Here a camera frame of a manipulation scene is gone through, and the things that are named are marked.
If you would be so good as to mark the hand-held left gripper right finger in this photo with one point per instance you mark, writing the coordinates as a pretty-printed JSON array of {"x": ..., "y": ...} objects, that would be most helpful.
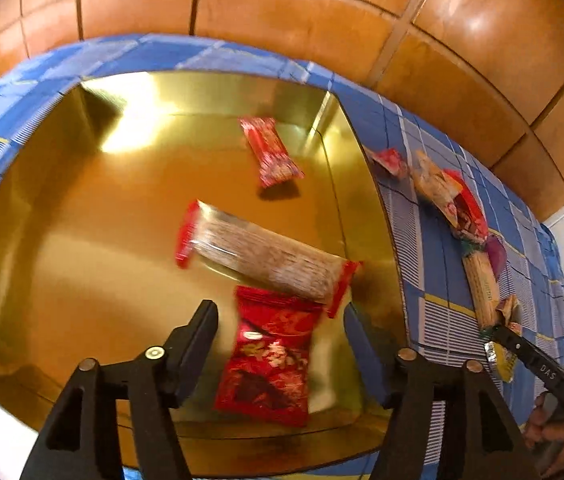
[{"x": 363, "y": 352}]

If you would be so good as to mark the gold rectangular box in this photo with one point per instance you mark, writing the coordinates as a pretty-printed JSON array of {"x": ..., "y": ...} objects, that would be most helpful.
[{"x": 111, "y": 240}]

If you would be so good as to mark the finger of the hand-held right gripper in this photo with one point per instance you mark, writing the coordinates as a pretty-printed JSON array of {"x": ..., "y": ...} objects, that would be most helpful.
[{"x": 512, "y": 342}]

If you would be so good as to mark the long tan green-ended snack packet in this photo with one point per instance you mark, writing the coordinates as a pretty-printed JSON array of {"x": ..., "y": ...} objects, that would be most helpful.
[{"x": 482, "y": 285}]

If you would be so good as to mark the wooden panelled headboard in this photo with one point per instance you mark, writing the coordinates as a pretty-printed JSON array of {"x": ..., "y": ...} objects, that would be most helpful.
[{"x": 312, "y": 15}]

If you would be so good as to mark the person's right hand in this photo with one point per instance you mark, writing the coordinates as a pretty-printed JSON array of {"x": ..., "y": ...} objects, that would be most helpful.
[{"x": 554, "y": 425}]

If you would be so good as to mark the small tan snack packet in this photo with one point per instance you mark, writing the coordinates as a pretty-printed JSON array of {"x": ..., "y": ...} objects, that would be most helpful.
[{"x": 509, "y": 310}]

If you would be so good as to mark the small red candy packet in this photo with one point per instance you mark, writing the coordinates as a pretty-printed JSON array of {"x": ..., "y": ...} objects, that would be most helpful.
[{"x": 389, "y": 161}]

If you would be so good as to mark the red patterned snack packet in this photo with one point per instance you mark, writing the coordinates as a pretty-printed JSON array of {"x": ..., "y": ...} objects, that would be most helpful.
[{"x": 269, "y": 355}]

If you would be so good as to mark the long clear red-ended snack packet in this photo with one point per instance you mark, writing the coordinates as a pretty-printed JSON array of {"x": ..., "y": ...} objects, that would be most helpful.
[{"x": 262, "y": 255}]

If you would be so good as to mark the purple snack packet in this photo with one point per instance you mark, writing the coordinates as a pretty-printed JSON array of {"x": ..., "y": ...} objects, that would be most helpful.
[{"x": 497, "y": 255}]

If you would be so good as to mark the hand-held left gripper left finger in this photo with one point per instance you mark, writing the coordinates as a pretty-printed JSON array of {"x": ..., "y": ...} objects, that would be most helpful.
[{"x": 195, "y": 347}]

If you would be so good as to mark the red and green snack packet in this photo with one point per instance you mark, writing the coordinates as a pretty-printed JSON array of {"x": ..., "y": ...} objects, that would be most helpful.
[{"x": 469, "y": 212}]

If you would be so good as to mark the blue plaid blanket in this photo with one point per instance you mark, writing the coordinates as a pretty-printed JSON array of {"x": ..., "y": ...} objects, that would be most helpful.
[{"x": 427, "y": 280}]

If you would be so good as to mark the small red biscuit packet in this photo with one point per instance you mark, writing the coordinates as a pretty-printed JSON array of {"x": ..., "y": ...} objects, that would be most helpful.
[{"x": 272, "y": 152}]

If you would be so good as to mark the gold foil snack packet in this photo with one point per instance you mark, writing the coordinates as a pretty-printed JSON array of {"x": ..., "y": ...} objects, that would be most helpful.
[{"x": 502, "y": 362}]

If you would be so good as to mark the orange clear seed packet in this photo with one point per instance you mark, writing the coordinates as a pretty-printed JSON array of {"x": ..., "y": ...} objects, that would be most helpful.
[{"x": 434, "y": 182}]

